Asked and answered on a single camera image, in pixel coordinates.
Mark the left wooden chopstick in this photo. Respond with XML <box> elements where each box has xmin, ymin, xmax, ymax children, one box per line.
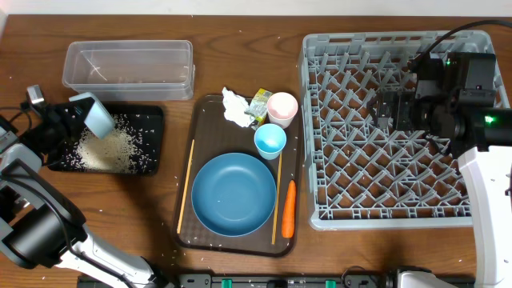
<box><xmin>176</xmin><ymin>139</ymin><xmax>195</xmax><ymax>234</ymax></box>

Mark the white tissue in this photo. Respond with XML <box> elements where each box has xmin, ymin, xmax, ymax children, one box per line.
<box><xmin>222</xmin><ymin>87</ymin><xmax>253</xmax><ymax>128</ymax></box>

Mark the pile of white rice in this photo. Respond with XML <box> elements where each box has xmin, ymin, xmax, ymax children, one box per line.
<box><xmin>59</xmin><ymin>114</ymin><xmax>157</xmax><ymax>174</ymax></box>

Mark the black tray bin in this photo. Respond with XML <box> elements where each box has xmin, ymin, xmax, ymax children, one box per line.
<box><xmin>46</xmin><ymin>102</ymin><xmax>165</xmax><ymax>175</ymax></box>

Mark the clear plastic bin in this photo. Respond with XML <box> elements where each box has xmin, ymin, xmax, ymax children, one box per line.
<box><xmin>62</xmin><ymin>40</ymin><xmax>195</xmax><ymax>102</ymax></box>

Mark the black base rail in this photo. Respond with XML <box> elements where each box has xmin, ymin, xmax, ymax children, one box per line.
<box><xmin>77</xmin><ymin>273</ymin><xmax>479</xmax><ymax>288</ymax></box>

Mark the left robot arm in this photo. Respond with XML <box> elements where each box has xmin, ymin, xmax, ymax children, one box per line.
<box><xmin>1</xmin><ymin>93</ymin><xmax>173</xmax><ymax>287</ymax></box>

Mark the light blue bowl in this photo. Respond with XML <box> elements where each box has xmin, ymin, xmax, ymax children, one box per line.
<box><xmin>69</xmin><ymin>92</ymin><xmax>115</xmax><ymax>139</ymax></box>

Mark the orange carrot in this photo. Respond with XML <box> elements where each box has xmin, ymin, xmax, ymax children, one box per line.
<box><xmin>281</xmin><ymin>180</ymin><xmax>297</xmax><ymax>238</ymax></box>

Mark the right wooden chopstick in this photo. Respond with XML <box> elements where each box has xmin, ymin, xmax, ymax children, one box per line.
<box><xmin>271</xmin><ymin>153</ymin><xmax>282</xmax><ymax>245</ymax></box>

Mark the grey dishwasher rack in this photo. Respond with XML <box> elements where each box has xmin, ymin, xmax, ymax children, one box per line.
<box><xmin>298</xmin><ymin>30</ymin><xmax>494</xmax><ymax>230</ymax></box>

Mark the dark blue plate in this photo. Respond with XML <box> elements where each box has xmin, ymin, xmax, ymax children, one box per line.
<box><xmin>191</xmin><ymin>153</ymin><xmax>277</xmax><ymax>237</ymax></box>

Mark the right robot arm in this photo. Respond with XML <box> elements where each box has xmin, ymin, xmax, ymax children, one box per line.
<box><xmin>366</xmin><ymin>91</ymin><xmax>511</xmax><ymax>287</ymax></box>

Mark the yellow green snack wrapper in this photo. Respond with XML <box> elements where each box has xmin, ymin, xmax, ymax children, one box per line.
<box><xmin>244</xmin><ymin>88</ymin><xmax>273</xmax><ymax>129</ymax></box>

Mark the light blue cup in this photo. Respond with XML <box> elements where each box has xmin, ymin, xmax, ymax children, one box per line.
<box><xmin>254</xmin><ymin>123</ymin><xmax>287</xmax><ymax>160</ymax></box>

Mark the pink cup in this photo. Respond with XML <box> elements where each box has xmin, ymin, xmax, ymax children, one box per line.
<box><xmin>267</xmin><ymin>92</ymin><xmax>298</xmax><ymax>129</ymax></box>

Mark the brown serving tray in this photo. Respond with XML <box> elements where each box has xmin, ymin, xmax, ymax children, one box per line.
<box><xmin>172</xmin><ymin>95</ymin><xmax>302</xmax><ymax>258</ymax></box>

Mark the wooden chopstick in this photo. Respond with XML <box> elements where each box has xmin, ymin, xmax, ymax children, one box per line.
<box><xmin>271</xmin><ymin>153</ymin><xmax>282</xmax><ymax>245</ymax></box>
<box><xmin>176</xmin><ymin>139</ymin><xmax>195</xmax><ymax>234</ymax></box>

